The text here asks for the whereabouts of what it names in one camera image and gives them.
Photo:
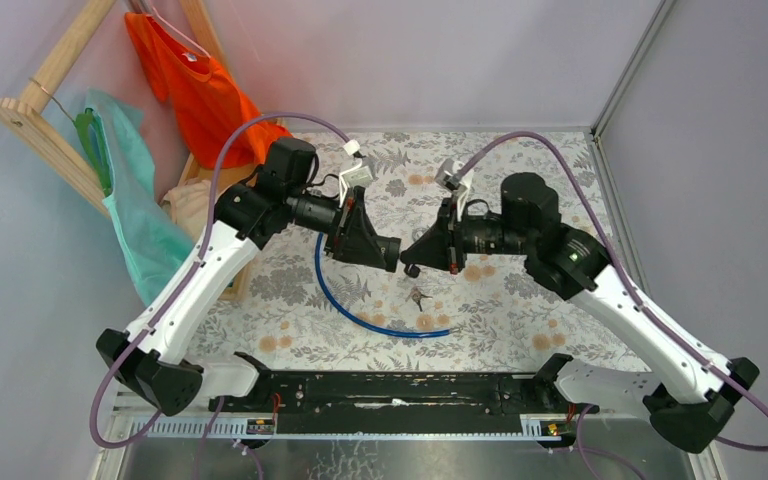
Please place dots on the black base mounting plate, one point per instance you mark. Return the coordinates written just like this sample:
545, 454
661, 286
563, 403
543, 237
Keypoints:
400, 403

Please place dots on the green clothes hanger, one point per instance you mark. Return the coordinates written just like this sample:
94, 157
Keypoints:
90, 133

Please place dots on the silver key bunch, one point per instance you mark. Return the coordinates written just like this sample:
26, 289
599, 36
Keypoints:
416, 296

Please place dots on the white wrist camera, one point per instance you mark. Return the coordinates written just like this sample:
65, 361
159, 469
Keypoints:
450, 177
359, 174

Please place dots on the pink clothes hanger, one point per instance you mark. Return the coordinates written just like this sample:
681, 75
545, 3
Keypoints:
154, 12

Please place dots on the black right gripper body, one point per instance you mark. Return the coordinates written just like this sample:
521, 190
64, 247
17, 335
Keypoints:
473, 234

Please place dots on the black padlock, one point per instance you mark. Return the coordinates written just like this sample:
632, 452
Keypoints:
391, 253

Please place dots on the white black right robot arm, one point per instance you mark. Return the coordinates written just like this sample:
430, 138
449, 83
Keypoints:
679, 396

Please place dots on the teal cloth garment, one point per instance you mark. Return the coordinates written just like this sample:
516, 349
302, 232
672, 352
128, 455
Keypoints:
153, 247

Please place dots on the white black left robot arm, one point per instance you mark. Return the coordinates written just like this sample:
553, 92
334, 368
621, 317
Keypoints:
150, 354

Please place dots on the orange t-shirt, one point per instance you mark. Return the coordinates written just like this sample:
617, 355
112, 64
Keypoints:
207, 103

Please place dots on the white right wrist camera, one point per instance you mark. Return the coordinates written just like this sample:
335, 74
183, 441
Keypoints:
450, 177

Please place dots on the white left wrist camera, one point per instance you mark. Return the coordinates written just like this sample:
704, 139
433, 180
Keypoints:
359, 174

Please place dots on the grey aluminium frame rail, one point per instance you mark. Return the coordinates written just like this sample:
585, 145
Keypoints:
668, 145

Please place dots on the black headed key pair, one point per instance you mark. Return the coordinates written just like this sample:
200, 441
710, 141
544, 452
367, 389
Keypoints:
412, 271

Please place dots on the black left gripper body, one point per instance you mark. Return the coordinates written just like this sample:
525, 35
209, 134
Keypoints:
344, 224

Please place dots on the brass padlock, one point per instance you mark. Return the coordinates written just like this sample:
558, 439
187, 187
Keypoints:
418, 233

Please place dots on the blue cable lock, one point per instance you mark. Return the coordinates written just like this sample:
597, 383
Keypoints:
352, 292

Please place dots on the beige crumpled cloth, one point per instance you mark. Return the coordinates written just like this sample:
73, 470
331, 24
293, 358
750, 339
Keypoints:
187, 206

